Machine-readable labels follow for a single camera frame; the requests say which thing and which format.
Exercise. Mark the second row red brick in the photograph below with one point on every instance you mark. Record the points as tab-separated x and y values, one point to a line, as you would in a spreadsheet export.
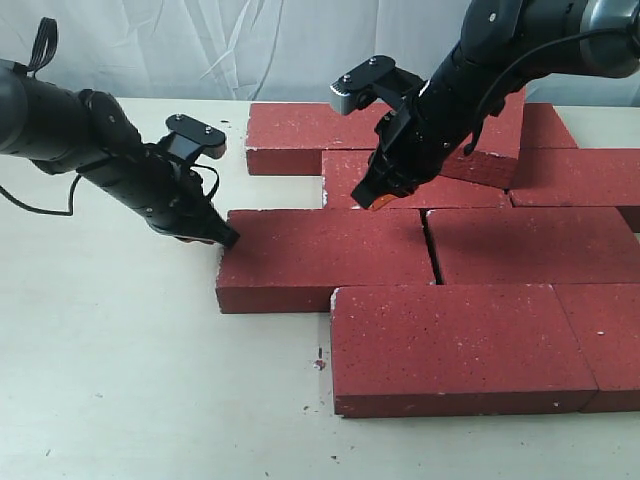
342	171

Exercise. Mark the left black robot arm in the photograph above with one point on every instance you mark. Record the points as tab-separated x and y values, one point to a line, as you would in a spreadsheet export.
87	132

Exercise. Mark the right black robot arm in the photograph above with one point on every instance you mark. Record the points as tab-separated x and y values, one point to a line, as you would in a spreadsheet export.
503	45

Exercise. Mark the right row red brick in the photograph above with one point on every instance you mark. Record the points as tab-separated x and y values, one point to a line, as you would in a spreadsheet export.
592	177

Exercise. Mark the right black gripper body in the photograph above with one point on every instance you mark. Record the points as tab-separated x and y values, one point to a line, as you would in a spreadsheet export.
415	139

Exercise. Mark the pale blue backdrop cloth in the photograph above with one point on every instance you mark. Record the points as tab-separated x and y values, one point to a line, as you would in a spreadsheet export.
228	50

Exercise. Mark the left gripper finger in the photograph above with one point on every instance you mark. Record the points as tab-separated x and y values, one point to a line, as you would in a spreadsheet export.
220	232

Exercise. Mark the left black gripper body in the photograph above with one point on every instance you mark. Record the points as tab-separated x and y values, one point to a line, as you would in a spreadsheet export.
157	186

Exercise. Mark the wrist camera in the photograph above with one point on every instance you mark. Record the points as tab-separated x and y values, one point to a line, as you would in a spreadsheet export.
189	138
378	78

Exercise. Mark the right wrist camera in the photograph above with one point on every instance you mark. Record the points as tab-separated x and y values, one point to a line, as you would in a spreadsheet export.
378	78

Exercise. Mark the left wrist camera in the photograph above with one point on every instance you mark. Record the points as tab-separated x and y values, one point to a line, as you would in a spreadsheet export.
189	138

